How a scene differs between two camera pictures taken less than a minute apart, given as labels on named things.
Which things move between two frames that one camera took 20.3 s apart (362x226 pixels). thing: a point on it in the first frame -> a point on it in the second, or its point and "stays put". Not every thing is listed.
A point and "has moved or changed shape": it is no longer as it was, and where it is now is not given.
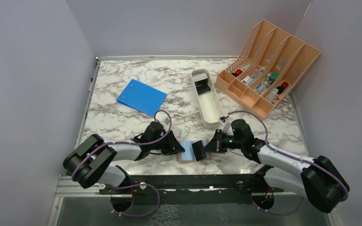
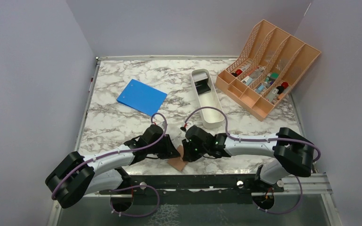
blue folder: x=143 y=97 stays put
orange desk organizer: x=262 y=71 stays put
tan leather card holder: x=188 y=156 has moved or changed shape
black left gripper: x=173 y=146 stays put
